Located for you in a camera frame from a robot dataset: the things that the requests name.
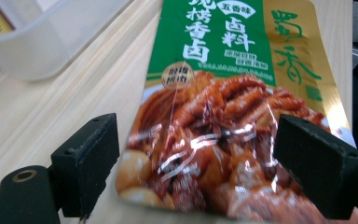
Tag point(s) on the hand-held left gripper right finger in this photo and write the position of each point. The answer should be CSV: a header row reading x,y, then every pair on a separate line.
x,y
320,168

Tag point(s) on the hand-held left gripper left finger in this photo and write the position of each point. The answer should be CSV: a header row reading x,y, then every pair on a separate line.
x,y
87,161

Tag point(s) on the green and gold seasoning packet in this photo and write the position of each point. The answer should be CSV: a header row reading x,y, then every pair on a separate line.
x,y
217,102

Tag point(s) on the clear plastic container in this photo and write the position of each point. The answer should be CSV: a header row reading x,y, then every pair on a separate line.
x,y
37,46

